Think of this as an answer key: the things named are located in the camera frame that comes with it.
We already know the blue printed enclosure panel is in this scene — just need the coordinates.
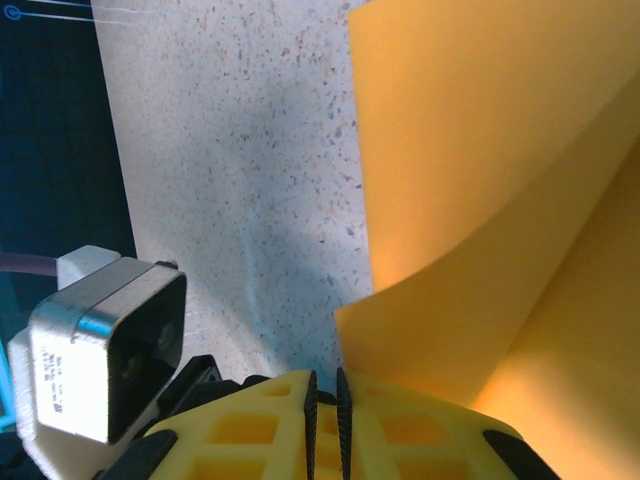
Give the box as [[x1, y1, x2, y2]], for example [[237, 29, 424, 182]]
[[0, 0, 137, 436]]

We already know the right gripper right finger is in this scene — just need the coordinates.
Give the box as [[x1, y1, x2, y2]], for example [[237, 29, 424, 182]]
[[335, 367, 559, 480]]

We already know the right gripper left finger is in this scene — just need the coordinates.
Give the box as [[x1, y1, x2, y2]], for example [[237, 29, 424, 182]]
[[102, 369, 319, 480]]

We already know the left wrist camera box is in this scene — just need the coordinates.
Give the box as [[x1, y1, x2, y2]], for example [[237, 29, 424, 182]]
[[7, 244, 189, 476]]

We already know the orange paper sheet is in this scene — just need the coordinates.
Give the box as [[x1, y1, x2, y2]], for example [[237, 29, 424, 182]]
[[333, 0, 640, 436]]

